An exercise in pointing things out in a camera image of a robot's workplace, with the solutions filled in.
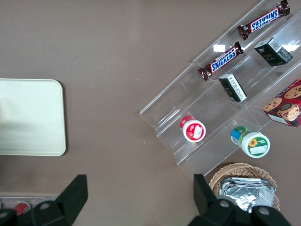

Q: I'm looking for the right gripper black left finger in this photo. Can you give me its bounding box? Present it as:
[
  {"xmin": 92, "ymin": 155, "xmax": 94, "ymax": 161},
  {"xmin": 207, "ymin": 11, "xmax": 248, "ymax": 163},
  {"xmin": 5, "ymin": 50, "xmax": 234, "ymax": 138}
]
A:
[{"xmin": 30, "ymin": 174, "xmax": 88, "ymax": 226}]

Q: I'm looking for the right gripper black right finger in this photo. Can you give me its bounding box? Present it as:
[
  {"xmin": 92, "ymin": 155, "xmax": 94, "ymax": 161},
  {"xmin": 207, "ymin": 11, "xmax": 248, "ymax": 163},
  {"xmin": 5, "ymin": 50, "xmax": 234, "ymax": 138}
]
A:
[{"xmin": 190, "ymin": 173, "xmax": 251, "ymax": 226}]

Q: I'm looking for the aluminium foil tray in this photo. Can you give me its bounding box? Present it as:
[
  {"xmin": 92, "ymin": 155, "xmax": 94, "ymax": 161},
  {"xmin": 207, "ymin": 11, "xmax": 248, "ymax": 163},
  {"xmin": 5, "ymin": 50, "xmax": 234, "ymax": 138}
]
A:
[{"xmin": 219, "ymin": 177, "xmax": 276, "ymax": 214}]

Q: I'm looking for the light tan wicker basket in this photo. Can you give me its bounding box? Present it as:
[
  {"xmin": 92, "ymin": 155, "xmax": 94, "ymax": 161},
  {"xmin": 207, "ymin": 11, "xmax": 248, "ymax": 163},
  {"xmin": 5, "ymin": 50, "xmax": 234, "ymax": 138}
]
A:
[{"xmin": 209, "ymin": 162, "xmax": 281, "ymax": 213}]

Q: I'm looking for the beige rectangular tray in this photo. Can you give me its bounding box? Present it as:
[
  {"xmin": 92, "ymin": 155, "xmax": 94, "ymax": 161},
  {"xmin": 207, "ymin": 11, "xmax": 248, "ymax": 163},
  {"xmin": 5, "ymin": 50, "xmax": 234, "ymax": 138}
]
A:
[{"xmin": 0, "ymin": 79, "xmax": 67, "ymax": 157}]

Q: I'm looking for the clear acrylic bottle rack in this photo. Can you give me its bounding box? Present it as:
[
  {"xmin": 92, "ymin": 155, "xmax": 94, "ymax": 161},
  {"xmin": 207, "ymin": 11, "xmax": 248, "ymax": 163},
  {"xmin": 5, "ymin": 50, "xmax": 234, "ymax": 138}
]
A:
[{"xmin": 0, "ymin": 191, "xmax": 58, "ymax": 213}]

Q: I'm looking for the red lidded cup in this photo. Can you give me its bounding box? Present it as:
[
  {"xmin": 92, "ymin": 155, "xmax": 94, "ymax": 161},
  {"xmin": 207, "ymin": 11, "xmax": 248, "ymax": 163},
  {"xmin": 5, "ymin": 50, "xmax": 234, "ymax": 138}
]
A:
[{"xmin": 179, "ymin": 115, "xmax": 207, "ymax": 144}]

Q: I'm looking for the green lidded cup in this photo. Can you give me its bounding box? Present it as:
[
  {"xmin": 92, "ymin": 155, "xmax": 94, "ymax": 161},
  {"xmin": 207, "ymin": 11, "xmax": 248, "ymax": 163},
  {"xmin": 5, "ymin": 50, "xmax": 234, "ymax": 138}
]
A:
[{"xmin": 230, "ymin": 125, "xmax": 271, "ymax": 159}]

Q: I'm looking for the clear acrylic stepped display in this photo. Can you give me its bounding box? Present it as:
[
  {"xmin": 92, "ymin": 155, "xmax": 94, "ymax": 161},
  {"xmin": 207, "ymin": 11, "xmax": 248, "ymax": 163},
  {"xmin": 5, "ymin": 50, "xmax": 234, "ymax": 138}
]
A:
[{"xmin": 139, "ymin": 0, "xmax": 301, "ymax": 180}]

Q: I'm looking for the small black box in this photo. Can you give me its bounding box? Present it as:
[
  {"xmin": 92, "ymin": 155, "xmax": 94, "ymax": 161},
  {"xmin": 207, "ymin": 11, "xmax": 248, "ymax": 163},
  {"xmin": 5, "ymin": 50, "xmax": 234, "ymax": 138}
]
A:
[
  {"xmin": 253, "ymin": 37, "xmax": 294, "ymax": 67},
  {"xmin": 218, "ymin": 73, "xmax": 248, "ymax": 103}
]

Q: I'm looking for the red cookie box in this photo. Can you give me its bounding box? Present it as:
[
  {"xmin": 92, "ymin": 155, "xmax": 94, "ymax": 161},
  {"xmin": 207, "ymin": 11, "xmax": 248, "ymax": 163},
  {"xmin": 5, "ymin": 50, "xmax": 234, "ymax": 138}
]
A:
[{"xmin": 262, "ymin": 78, "xmax": 301, "ymax": 128}]

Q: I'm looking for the snickers chocolate bar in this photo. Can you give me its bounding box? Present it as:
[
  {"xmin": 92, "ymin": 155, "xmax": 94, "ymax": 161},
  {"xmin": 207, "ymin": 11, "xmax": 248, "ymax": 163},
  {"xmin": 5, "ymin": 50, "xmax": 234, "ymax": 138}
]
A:
[
  {"xmin": 237, "ymin": 0, "xmax": 291, "ymax": 41},
  {"xmin": 197, "ymin": 41, "xmax": 245, "ymax": 81}
]

